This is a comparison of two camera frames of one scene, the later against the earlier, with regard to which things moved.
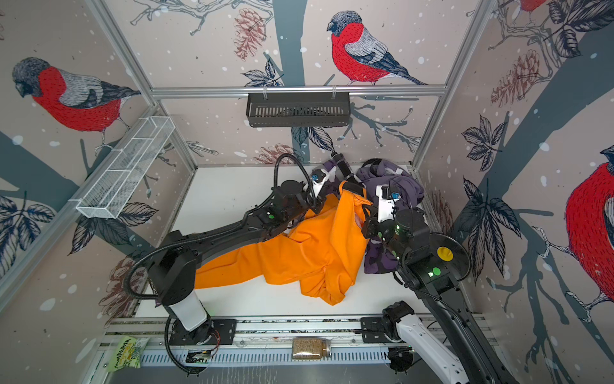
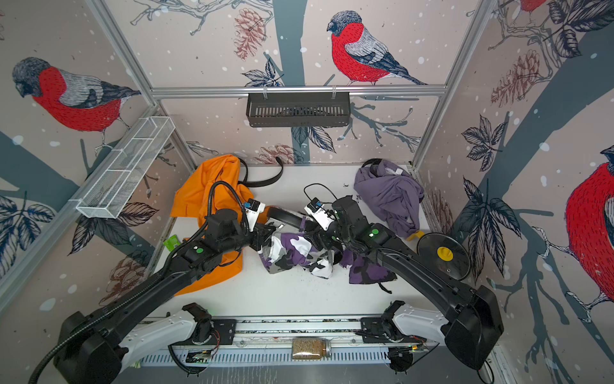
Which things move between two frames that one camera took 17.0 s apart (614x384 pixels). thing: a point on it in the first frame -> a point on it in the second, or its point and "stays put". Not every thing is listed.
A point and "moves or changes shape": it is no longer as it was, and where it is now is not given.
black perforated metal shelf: (298, 110) stays put
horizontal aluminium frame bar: (297, 90) stays put
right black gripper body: (388, 232) -> (345, 234)
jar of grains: (311, 348) stays put
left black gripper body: (305, 203) -> (242, 238)
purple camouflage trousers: (379, 256) moves or changes shape
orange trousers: (321, 252) -> (208, 187)
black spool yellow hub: (450, 254) stays put
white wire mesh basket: (124, 169) stays put
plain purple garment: (383, 173) stays put
